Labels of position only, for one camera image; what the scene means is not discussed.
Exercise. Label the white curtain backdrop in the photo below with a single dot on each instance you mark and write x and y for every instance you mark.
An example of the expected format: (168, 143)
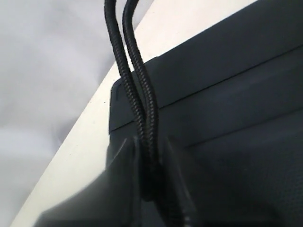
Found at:
(53, 56)

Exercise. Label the black plastic case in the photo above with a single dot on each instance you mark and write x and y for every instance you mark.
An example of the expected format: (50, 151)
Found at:
(232, 97)

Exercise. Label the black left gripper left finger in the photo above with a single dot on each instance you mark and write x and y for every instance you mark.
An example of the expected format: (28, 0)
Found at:
(113, 199)

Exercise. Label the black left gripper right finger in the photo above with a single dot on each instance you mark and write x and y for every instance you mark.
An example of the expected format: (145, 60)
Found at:
(182, 211)

